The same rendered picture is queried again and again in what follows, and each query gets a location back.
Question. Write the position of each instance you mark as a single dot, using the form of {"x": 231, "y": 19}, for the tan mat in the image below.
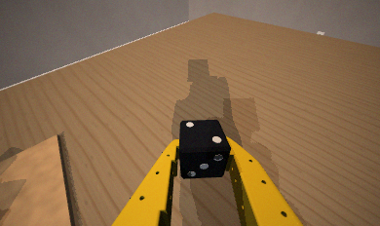
{"x": 34, "y": 189}

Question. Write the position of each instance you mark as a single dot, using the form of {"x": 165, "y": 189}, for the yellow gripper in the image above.
{"x": 259, "y": 202}

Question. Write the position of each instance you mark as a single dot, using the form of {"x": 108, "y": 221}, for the black die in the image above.
{"x": 203, "y": 149}

